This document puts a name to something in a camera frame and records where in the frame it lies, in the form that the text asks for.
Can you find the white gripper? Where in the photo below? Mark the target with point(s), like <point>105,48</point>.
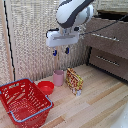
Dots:
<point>61,38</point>

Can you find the orange-red plastic bowl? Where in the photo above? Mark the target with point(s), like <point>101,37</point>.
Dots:
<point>46,87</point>

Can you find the white black Franka robot arm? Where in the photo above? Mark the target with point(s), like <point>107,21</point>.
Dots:
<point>71,11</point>

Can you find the brown two-drawer dresser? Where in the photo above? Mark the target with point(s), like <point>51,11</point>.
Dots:
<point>106,46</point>

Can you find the pink plastic cup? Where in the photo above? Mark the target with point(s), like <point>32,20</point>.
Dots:
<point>58,78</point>

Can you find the red yellow snack box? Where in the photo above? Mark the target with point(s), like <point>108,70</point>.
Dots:
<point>74,81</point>

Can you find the beige woven folding screen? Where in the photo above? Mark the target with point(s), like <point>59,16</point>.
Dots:
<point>30,40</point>

